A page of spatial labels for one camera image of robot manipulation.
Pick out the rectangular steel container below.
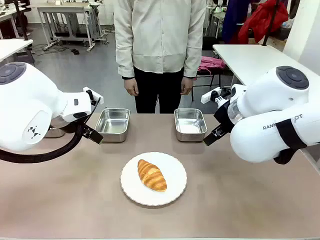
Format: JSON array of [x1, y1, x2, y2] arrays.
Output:
[[173, 108, 209, 143], [94, 107, 131, 143], [44, 124, 67, 139]]

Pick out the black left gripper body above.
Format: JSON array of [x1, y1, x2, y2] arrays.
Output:
[[73, 121, 89, 137]]

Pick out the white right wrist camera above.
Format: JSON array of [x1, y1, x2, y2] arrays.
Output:
[[200, 87, 231, 105]]

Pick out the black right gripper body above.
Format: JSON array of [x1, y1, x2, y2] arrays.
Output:
[[213, 99, 236, 135]]

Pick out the person's left forearm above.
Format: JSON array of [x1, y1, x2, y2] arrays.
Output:
[[183, 34, 205, 79]]

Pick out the dark blue garment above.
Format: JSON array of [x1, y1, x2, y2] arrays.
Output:
[[220, 0, 252, 45]]

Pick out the pink cloth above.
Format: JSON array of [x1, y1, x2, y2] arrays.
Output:
[[197, 55, 227, 74]]

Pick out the person's right forearm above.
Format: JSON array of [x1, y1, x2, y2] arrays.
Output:
[[114, 34, 136, 80]]

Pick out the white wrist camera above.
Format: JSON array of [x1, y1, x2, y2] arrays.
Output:
[[82, 86, 104, 106], [200, 87, 231, 105]]

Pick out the grey workbench desk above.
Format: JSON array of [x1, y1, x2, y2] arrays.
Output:
[[36, 1, 102, 53]]

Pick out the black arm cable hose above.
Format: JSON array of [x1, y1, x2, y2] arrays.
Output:
[[0, 96, 102, 164]]

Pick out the black stand pole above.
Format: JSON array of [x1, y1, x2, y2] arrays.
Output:
[[261, 0, 280, 47], [13, 0, 30, 41]]

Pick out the red jacket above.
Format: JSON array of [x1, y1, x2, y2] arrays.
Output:
[[238, 0, 290, 45]]

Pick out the black arm strap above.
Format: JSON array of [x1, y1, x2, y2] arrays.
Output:
[[273, 119, 308, 165]]

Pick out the person's right hand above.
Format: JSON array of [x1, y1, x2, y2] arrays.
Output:
[[123, 76, 140, 97]]

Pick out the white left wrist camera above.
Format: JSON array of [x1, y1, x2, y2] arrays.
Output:
[[82, 86, 104, 106]]

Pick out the white scalloped plate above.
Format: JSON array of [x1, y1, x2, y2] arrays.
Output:
[[120, 151, 188, 207]]

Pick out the white side table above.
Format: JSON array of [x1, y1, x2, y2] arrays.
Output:
[[212, 43, 320, 87], [0, 38, 34, 63]]

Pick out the black floor cables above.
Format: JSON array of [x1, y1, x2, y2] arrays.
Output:
[[31, 42, 81, 56]]

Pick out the person's left hand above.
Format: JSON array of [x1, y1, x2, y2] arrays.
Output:
[[179, 76, 194, 96]]

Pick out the golden croissant bread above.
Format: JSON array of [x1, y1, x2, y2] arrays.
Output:
[[137, 158, 168, 193]]

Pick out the person in cream shirt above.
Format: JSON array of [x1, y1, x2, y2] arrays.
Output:
[[113, 0, 207, 115]]

